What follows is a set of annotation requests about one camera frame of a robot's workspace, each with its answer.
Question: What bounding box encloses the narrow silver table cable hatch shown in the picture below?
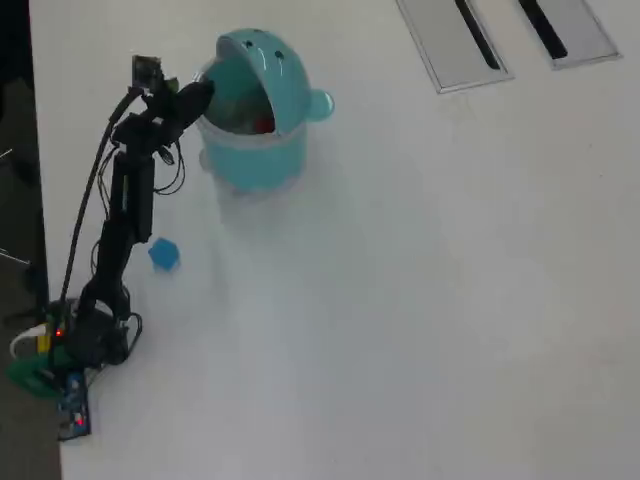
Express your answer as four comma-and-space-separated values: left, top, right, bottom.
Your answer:
517, 0, 624, 71

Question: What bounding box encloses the blue lego block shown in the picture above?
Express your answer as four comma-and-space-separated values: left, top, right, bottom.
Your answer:
147, 236, 182, 274

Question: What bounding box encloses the teal whale-shaped bin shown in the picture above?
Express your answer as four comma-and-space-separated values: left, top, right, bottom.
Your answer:
189, 27, 337, 197

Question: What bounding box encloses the green table clamp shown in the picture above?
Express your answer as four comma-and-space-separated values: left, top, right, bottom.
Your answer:
4, 347, 72, 400

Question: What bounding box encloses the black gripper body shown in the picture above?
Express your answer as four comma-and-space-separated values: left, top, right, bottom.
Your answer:
141, 87, 187, 145

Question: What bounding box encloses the small wrist camera board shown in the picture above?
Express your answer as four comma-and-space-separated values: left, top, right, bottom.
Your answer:
130, 53, 167, 95

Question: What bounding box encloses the blue controller circuit board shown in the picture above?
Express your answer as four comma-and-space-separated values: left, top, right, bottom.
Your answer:
56, 370, 94, 442

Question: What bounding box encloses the white cable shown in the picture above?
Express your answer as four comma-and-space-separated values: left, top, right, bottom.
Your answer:
9, 323, 51, 359

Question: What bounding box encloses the wide silver table cable hatch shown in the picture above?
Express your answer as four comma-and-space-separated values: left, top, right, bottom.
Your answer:
396, 0, 516, 96

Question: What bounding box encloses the thick black camera cable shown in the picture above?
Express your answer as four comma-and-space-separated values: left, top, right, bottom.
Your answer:
58, 85, 147, 307

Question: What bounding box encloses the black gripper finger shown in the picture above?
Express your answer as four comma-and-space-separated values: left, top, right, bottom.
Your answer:
159, 74, 182, 102
173, 79, 217, 131

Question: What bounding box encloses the thin black wire bundle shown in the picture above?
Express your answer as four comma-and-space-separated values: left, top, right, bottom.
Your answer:
148, 137, 187, 197

